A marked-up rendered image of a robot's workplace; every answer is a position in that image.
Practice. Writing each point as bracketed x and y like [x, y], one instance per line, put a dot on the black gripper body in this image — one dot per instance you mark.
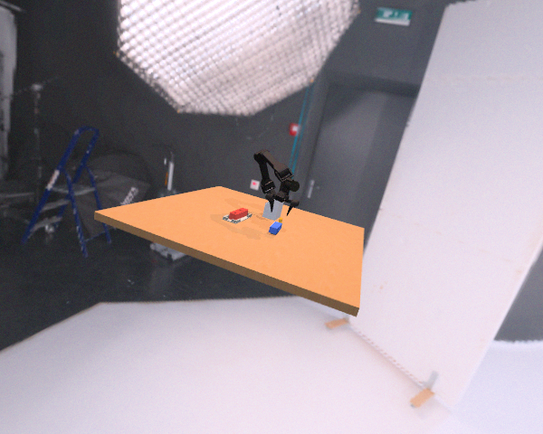
[271, 196]

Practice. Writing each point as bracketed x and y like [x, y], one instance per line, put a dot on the blue rectangular block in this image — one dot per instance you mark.
[274, 228]

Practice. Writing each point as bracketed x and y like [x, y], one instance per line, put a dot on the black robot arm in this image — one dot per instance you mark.
[282, 172]

